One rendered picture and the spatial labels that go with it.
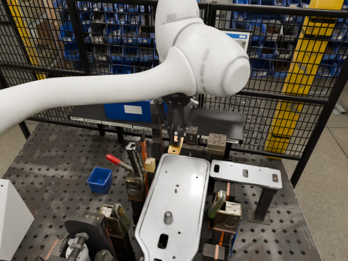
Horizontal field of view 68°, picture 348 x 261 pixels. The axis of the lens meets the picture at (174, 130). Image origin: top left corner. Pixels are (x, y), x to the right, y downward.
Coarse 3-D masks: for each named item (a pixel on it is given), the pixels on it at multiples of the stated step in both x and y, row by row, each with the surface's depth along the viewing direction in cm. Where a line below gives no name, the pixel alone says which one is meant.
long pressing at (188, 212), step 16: (160, 160) 114; (176, 160) 114; (192, 160) 114; (160, 176) 108; (176, 176) 108; (192, 176) 108; (208, 176) 108; (160, 192) 102; (192, 192) 102; (144, 208) 96; (160, 208) 96; (176, 208) 96; (192, 208) 96; (144, 224) 91; (160, 224) 91; (176, 224) 91; (192, 224) 91; (144, 240) 87; (176, 240) 87; (192, 240) 87; (144, 256) 83; (160, 256) 83; (176, 256) 83; (192, 256) 83
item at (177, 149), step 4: (176, 136) 89; (176, 140) 88; (176, 144) 85; (180, 144) 86; (172, 148) 85; (176, 148) 85; (180, 148) 85; (168, 152) 83; (172, 152) 83; (176, 152) 83
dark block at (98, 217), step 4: (84, 212) 82; (88, 212) 82; (92, 212) 82; (84, 216) 80; (88, 216) 81; (92, 216) 80; (96, 216) 80; (100, 216) 80; (104, 216) 81; (96, 220) 80; (100, 220) 80; (104, 220) 81; (100, 224) 79; (104, 224) 82; (104, 228) 82; (104, 232) 83; (108, 232) 87; (108, 236) 88; (112, 244) 93; (116, 256) 99; (116, 260) 100
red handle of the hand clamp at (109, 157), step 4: (108, 156) 96; (112, 156) 97; (112, 160) 96; (116, 160) 97; (120, 160) 98; (116, 164) 97; (120, 164) 97; (124, 164) 98; (124, 168) 98; (128, 168) 98; (132, 168) 99; (132, 172) 99; (140, 172) 100
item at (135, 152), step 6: (132, 144) 91; (126, 150) 90; (132, 150) 90; (138, 150) 89; (132, 156) 91; (138, 156) 95; (132, 162) 93; (138, 162) 97; (138, 168) 95; (138, 174) 97; (144, 174) 101
